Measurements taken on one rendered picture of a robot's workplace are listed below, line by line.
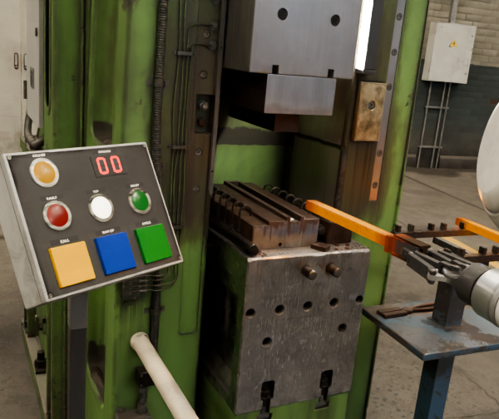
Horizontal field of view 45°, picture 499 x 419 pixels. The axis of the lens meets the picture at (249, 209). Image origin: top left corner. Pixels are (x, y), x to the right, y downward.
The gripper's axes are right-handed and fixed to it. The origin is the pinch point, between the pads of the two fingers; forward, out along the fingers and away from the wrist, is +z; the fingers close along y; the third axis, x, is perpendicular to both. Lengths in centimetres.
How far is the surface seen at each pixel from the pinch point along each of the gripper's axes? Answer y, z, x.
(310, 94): 0, 44, 25
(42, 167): -66, 28, 11
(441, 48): 499, 542, 48
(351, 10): 9, 45, 46
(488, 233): 57, 31, -10
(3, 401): -67, 135, -109
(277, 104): -9, 44, 22
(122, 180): -50, 34, 6
